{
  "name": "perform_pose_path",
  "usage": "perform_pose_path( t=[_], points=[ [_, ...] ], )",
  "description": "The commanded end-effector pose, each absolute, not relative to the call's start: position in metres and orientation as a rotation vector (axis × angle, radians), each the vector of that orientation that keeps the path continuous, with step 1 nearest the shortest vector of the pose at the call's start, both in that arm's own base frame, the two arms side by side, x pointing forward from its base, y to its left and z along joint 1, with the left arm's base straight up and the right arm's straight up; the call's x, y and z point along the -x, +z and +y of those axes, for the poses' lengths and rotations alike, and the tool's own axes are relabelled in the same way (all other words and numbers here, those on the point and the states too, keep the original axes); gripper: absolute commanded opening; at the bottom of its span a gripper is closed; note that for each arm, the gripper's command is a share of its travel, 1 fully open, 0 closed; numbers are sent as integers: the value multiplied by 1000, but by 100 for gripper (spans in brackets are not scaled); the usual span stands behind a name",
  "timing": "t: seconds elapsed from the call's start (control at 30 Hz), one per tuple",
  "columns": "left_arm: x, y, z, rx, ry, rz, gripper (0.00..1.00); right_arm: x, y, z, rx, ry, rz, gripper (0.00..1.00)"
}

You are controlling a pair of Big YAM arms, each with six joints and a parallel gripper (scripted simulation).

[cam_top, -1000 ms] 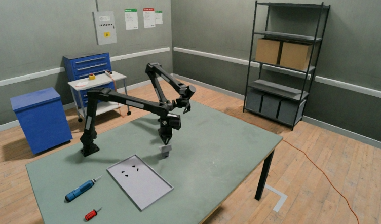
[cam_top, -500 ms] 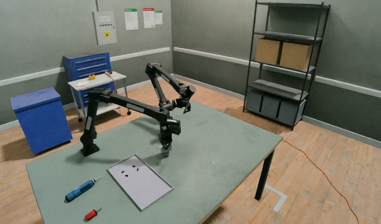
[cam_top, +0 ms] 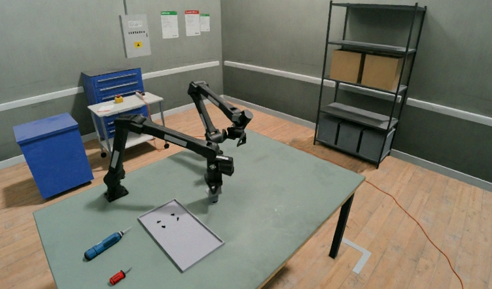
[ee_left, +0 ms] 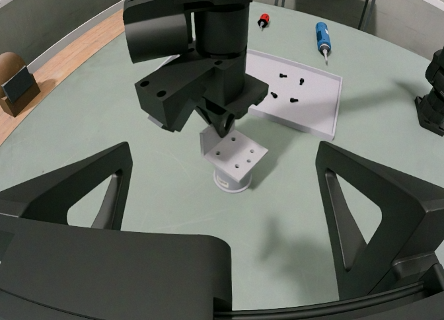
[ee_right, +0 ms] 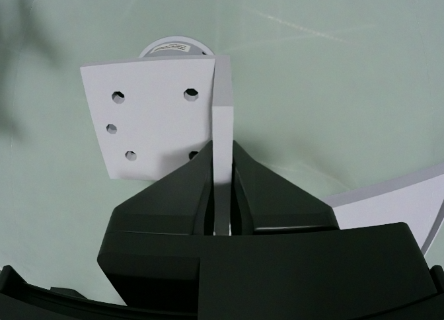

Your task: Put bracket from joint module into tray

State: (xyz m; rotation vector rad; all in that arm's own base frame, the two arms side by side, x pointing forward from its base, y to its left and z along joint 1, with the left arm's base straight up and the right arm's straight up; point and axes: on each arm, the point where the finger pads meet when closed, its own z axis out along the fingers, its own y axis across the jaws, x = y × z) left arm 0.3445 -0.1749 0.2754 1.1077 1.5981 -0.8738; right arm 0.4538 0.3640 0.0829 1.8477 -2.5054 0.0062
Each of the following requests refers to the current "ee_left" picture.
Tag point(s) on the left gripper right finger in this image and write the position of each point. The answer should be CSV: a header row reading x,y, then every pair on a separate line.
x,y
412,221

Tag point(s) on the red screwdriver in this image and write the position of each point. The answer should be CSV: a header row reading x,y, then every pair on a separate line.
x,y
263,20

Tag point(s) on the white l-shaped bracket with holes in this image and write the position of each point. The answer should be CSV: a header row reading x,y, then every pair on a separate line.
x,y
232,154

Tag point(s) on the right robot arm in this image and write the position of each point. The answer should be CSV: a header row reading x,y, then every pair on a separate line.
x,y
161,28

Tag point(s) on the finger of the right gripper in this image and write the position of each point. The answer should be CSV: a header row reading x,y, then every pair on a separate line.
x,y
219,124
203,114

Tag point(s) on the blue screwdriver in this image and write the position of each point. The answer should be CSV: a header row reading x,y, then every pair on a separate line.
x,y
323,39

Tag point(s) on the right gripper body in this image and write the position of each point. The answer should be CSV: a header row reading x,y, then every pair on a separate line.
x,y
253,93

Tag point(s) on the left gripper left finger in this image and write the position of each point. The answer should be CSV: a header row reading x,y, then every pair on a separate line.
x,y
48,197

